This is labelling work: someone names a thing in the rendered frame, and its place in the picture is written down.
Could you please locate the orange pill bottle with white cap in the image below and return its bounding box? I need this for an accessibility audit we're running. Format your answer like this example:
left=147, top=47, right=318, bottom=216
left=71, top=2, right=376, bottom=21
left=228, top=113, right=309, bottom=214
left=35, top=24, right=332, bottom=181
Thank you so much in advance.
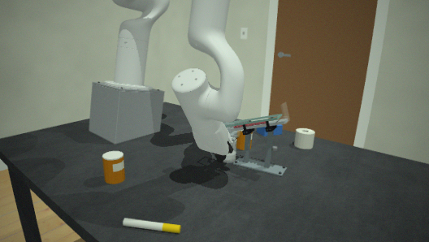
left=236, top=130, right=253, bottom=150
left=102, top=151, right=125, bottom=184

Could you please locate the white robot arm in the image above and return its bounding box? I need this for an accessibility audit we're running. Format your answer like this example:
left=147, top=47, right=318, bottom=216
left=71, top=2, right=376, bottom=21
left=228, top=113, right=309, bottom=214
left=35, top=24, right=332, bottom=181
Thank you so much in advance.
left=105, top=0, right=245, bottom=134

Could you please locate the blue rectangular block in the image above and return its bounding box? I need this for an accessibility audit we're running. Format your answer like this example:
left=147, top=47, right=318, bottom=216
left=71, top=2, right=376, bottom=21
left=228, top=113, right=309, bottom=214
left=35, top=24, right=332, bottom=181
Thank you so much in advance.
left=257, top=125, right=283, bottom=136

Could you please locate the white cylinder with yellow cap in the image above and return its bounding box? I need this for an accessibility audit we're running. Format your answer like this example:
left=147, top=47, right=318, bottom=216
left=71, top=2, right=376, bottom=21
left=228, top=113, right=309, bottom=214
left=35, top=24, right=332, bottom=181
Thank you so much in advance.
left=123, top=218, right=181, bottom=233

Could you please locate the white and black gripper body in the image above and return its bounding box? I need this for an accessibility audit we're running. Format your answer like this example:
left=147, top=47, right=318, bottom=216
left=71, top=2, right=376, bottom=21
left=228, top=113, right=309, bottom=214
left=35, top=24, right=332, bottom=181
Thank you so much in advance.
left=192, top=122, right=232, bottom=155

